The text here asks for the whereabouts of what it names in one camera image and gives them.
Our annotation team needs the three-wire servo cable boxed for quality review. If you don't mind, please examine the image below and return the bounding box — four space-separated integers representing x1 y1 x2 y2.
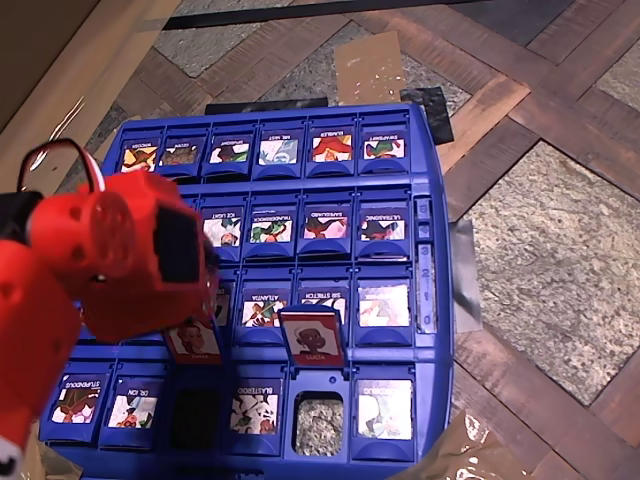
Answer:
17 138 107 196

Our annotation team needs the small tan tape strip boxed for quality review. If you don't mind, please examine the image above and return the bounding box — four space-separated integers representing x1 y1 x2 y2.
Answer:
93 115 142 162

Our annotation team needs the translucent brown tape piece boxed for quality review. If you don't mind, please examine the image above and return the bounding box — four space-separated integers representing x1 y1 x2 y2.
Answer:
389 409 531 480
24 435 85 480

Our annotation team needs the Gecko card flap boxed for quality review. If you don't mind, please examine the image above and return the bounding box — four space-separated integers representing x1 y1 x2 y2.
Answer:
158 128 207 184

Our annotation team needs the Sparkshot card flap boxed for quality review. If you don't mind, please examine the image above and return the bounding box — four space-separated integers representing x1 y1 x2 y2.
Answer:
202 124 254 180

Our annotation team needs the Safeguard card flap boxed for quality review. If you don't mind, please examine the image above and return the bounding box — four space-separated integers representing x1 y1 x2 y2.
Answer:
298 194 354 259

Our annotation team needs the Swampbat card flap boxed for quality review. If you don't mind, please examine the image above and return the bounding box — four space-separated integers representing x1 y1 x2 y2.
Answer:
357 119 411 175

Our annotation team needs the Ultrasonic card flap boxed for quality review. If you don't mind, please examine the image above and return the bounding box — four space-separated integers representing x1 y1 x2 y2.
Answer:
355 193 412 261

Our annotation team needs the blue guessing game board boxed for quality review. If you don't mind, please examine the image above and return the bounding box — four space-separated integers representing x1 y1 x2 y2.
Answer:
38 102 456 480

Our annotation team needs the Dr Ion card flap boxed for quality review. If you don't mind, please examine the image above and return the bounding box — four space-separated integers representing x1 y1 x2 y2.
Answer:
99 362 169 449

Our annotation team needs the glossy black tape piece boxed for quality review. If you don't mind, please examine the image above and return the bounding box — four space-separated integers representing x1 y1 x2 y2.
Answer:
449 218 484 334

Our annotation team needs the brown cardboard box wall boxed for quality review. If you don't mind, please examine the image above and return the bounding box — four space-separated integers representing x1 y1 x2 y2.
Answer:
0 0 182 201

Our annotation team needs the long black tape strip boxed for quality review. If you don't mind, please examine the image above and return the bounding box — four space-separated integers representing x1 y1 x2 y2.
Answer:
162 0 501 31

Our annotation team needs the Blasteroid card flap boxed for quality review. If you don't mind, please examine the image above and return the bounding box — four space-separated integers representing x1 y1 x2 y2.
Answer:
222 364 285 456

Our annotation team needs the Stupendous card flap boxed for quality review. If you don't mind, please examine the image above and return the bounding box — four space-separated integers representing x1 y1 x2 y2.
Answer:
42 360 115 444

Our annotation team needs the Sir Stretch card flap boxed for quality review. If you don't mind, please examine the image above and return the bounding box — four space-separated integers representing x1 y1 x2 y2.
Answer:
295 272 351 326

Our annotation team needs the Lucia portrait card flap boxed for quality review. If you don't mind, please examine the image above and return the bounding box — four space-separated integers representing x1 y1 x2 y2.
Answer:
278 305 349 371

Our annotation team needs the square brown tape patch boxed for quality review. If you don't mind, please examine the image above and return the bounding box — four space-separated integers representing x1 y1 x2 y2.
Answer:
333 30 407 106

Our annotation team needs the Eric Eagle card flap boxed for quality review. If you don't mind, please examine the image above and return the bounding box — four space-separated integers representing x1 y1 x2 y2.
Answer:
212 279 239 329

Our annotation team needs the Mr Mist card flap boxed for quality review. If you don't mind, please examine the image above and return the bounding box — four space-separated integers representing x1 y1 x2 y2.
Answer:
253 122 305 180

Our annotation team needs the Ice Light card flap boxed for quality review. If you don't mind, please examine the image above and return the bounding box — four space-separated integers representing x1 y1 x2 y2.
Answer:
199 198 248 264

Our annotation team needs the faded card flap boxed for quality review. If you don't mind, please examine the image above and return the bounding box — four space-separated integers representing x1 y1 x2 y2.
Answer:
353 272 415 347
351 365 417 461

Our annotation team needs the Atlantia card flap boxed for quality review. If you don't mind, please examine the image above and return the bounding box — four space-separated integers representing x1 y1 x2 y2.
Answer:
234 272 294 347

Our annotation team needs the Whiplash card flap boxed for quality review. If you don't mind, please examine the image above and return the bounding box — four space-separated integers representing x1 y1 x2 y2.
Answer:
115 130 164 176

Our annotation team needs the Robo-Joe Dana card flap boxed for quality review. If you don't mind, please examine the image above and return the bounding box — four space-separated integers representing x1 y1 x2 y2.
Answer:
162 317 224 367

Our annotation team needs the Rambler card flap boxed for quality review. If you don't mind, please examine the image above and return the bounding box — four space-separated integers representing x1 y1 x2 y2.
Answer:
305 121 357 178

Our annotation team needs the Thunderrock card flap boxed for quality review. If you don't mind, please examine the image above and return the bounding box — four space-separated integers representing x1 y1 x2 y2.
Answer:
244 196 299 261

